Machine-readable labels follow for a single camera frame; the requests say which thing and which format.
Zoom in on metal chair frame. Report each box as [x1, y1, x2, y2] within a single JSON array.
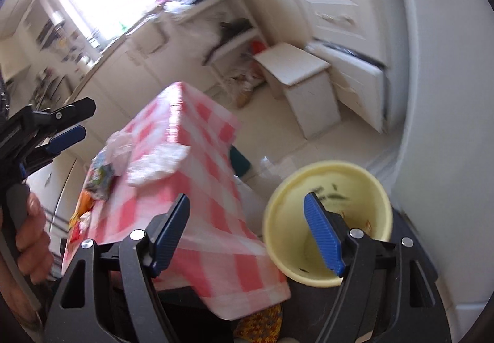
[[40, 202, 71, 237]]

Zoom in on white paper tissue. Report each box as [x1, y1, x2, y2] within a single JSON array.
[[127, 143, 192, 188]]

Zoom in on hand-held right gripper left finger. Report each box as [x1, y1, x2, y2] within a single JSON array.
[[43, 194, 191, 343]]

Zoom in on colourful crochet cushion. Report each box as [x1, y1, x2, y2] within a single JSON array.
[[235, 302, 285, 341]]

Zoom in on white refrigerator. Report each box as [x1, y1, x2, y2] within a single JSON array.
[[386, 0, 494, 328]]

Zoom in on white wooden stool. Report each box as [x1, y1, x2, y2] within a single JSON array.
[[253, 42, 341, 140]]

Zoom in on white hanging holder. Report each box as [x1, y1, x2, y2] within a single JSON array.
[[127, 23, 167, 62]]

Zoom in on pink checkered tablecloth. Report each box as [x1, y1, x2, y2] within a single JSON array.
[[62, 81, 292, 320]]

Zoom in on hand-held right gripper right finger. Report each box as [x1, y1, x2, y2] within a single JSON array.
[[304, 192, 441, 343]]

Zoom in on white plastic bag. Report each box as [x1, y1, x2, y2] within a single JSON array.
[[103, 130, 135, 174]]

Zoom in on orange red wrapper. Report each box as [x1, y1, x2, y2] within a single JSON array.
[[69, 188, 95, 241]]

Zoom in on white shelf rack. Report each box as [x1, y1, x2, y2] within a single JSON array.
[[166, 0, 268, 96]]

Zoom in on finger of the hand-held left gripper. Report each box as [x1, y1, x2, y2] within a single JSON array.
[[23, 125, 87, 174], [31, 97, 97, 127]]

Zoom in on person's left hand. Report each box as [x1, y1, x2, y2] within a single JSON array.
[[11, 192, 55, 286]]

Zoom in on brown bag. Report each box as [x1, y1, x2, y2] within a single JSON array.
[[231, 73, 264, 109]]

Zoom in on yellow plastic bin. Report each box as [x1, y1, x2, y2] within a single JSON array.
[[262, 161, 394, 287]]

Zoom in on dark frying pan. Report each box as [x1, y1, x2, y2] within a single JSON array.
[[219, 18, 252, 39]]

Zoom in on white kitchen counter cabinet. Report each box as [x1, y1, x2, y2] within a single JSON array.
[[0, 15, 217, 212]]

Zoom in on crumpled white plastic bags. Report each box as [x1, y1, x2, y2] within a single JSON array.
[[165, 0, 217, 16]]

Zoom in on teal chair seat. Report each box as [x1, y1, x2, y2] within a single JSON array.
[[229, 145, 252, 178]]

